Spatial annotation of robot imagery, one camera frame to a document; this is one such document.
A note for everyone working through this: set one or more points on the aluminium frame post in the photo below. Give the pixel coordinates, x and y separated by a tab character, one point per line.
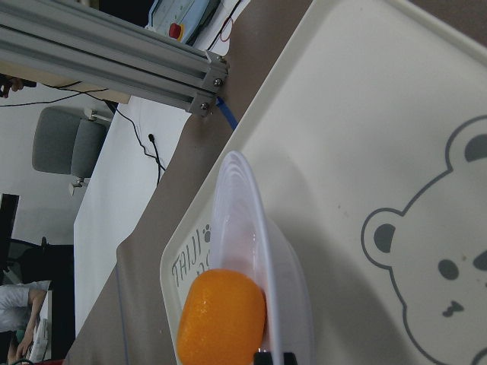
59	42

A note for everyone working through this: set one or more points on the white round plate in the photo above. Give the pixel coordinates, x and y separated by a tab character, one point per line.
262	273

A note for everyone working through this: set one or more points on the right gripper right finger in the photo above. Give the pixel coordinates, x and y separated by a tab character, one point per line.
289	358

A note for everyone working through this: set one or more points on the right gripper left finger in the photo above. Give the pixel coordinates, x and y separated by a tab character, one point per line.
262	358

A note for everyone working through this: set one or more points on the grey office chair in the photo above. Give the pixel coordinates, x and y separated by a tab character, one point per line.
67	143

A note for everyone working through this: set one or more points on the orange fruit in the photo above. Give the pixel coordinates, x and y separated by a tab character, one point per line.
223	319

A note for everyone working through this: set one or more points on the person in white shirt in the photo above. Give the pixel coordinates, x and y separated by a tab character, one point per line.
20	309

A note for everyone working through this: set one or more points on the cream bear tray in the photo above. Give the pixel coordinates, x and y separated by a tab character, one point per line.
368	145

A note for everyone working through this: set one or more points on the emergency stop pendant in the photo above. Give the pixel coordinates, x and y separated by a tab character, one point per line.
181	20

